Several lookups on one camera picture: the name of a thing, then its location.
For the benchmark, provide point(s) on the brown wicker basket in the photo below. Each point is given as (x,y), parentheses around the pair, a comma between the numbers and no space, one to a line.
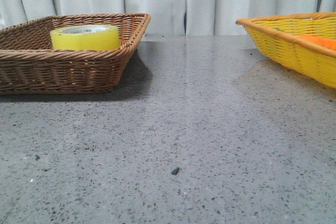
(30,65)

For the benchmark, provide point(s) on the orange object in basket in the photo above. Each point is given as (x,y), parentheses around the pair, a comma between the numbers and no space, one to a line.
(324,42)

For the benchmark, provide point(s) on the small black debris chip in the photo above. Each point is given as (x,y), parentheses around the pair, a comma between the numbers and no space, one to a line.
(175,171)

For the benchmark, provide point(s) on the yellow wicker basket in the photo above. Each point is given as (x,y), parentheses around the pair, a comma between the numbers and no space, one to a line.
(291,51)

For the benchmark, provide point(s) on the yellow packing tape roll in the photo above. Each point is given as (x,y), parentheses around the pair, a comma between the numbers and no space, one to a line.
(86,37)

